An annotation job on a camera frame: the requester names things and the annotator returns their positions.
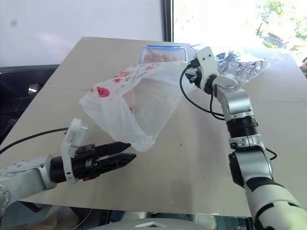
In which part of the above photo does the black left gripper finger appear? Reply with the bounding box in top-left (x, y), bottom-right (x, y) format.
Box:
top-left (96, 153), bottom-right (137, 176)
top-left (94, 141), bottom-right (132, 157)

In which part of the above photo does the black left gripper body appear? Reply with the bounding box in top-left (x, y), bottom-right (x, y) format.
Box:
top-left (71, 143), bottom-right (102, 182)

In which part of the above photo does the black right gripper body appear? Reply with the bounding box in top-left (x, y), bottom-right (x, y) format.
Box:
top-left (186, 58), bottom-right (205, 88)

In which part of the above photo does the white red-printed plastic bag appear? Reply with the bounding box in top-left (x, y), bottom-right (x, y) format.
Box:
top-left (78, 60), bottom-right (200, 153)

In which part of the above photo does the crumpled clear plastic bag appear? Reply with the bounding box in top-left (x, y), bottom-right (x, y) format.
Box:
top-left (191, 42), bottom-right (271, 85)

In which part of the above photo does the clear blue-lidded food container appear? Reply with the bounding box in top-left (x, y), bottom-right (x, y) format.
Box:
top-left (139, 45), bottom-right (189, 65)

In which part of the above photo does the grey robot torso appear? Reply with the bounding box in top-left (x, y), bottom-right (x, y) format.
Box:
top-left (95, 216), bottom-right (195, 230)

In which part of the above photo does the black furniture beside table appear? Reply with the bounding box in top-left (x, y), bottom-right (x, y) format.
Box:
top-left (0, 64), bottom-right (60, 146)

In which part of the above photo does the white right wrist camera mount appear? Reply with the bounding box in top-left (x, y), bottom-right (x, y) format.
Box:
top-left (194, 46), bottom-right (220, 93)

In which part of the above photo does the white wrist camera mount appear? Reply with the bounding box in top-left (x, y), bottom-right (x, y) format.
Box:
top-left (194, 46), bottom-right (220, 93)
top-left (60, 117), bottom-right (88, 184)

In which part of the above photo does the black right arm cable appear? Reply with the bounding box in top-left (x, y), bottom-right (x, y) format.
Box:
top-left (179, 65), bottom-right (228, 121)

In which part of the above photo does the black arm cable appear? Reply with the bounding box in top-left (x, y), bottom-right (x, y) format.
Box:
top-left (179, 65), bottom-right (228, 121)
top-left (0, 127), bottom-right (68, 154)

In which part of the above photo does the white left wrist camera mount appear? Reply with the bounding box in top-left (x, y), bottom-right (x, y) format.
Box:
top-left (60, 117), bottom-right (88, 184)

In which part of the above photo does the black window frame post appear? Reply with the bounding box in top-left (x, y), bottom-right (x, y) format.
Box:
top-left (160, 0), bottom-right (174, 42)

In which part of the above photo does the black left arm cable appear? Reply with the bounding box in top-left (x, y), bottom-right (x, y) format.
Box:
top-left (0, 127), bottom-right (68, 154)

